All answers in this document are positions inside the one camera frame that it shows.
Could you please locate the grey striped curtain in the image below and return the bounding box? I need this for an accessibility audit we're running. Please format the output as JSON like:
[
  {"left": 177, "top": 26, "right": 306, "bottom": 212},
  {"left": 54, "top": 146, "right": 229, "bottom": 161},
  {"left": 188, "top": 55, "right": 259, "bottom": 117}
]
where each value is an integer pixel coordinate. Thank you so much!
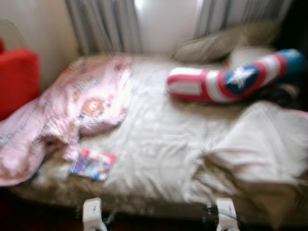
[
  {"left": 194, "top": 0, "right": 294, "bottom": 39},
  {"left": 65, "top": 0, "right": 143, "bottom": 54}
]

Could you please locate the cream crumpled duvet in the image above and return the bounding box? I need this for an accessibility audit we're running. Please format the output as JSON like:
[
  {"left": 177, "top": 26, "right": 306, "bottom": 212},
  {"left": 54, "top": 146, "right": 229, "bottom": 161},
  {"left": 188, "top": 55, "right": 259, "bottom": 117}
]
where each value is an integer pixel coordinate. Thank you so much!
[{"left": 190, "top": 102, "right": 308, "bottom": 229}]

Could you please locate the pink cartoon print blanket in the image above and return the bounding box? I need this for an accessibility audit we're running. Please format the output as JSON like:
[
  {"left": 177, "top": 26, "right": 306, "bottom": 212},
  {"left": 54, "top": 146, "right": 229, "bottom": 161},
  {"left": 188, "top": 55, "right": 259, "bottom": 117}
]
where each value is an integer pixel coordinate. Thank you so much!
[{"left": 0, "top": 54, "right": 133, "bottom": 187}]

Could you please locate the olive floral pillow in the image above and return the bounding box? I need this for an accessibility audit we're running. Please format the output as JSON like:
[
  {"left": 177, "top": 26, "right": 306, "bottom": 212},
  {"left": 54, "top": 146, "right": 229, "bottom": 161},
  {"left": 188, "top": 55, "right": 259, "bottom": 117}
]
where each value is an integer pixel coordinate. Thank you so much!
[{"left": 172, "top": 20, "right": 282, "bottom": 64}]

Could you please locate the grey floral bed sheet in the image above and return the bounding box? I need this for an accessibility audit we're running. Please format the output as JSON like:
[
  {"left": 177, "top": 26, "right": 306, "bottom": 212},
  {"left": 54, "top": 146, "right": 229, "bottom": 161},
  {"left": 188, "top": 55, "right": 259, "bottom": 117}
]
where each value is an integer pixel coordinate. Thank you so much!
[{"left": 10, "top": 53, "right": 308, "bottom": 227}]

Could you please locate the colourful comic book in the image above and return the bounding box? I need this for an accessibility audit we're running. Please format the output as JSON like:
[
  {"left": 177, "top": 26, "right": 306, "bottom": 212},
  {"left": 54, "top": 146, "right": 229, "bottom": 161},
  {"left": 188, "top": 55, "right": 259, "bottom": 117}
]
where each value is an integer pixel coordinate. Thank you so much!
[{"left": 69, "top": 148, "right": 117, "bottom": 182}]

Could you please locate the red white striped bolster pillow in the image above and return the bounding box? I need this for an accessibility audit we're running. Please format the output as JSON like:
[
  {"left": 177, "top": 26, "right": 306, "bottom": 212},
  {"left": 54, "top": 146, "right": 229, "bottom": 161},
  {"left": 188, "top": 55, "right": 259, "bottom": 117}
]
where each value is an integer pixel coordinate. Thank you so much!
[{"left": 166, "top": 48, "right": 307, "bottom": 104}]

